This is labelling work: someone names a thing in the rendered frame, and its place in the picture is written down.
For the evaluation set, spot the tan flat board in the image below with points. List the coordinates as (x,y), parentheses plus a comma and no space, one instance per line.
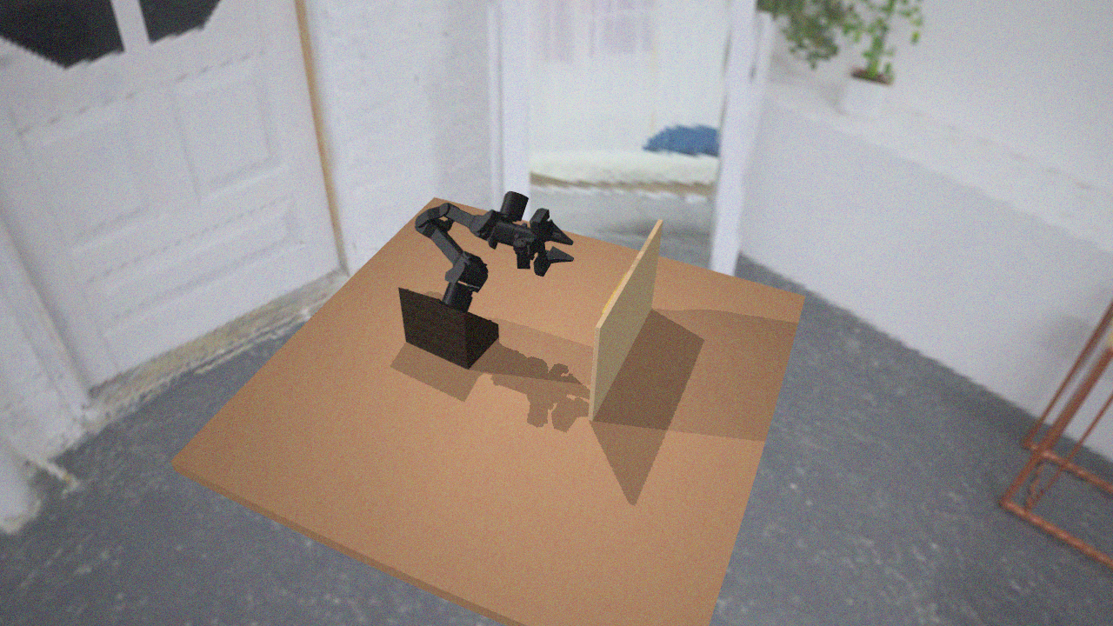
(623,319)

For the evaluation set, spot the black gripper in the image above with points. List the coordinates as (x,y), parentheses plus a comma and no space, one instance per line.
(542,230)

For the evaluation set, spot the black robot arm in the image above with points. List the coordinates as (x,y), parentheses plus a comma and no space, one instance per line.
(493,227)

